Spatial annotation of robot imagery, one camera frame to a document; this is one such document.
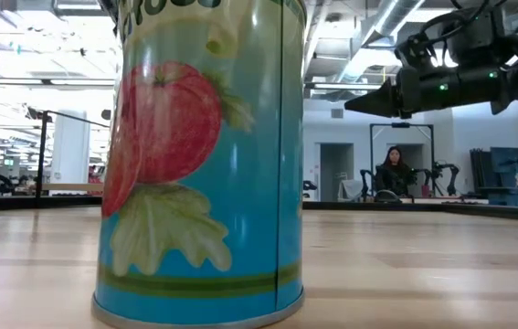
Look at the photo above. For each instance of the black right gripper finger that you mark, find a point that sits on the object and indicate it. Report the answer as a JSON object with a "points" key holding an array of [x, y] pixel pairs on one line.
{"points": [[379, 102]]}

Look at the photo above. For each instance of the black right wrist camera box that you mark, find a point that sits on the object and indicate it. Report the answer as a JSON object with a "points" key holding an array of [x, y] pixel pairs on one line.
{"points": [[473, 41]]}

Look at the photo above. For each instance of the black background robot arm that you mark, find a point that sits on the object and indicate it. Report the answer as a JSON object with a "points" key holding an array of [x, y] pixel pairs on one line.
{"points": [[366, 180], [452, 171]]}

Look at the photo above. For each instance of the silver ceiling duct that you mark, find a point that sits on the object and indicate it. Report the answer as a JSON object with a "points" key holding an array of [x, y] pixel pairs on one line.
{"points": [[391, 18]]}

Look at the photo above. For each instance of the white pillar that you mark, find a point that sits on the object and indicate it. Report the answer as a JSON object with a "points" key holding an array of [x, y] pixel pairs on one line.
{"points": [[70, 146]]}

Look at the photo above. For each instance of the person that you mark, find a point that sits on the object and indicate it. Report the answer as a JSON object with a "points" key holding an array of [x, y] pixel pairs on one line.
{"points": [[394, 176]]}

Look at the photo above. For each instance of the wooden shelf black metal frame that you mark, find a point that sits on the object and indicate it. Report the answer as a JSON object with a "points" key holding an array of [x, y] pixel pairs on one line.
{"points": [[41, 155]]}

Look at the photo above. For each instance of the blue equipment cart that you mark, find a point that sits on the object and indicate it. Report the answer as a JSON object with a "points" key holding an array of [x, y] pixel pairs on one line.
{"points": [[505, 160]]}

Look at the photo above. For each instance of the blue tomato label tin can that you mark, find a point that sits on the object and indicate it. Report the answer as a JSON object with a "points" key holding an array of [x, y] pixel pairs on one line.
{"points": [[204, 183]]}

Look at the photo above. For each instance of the black background rig frame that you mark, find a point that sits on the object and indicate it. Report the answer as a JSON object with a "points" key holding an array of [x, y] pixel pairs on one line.
{"points": [[400, 124]]}

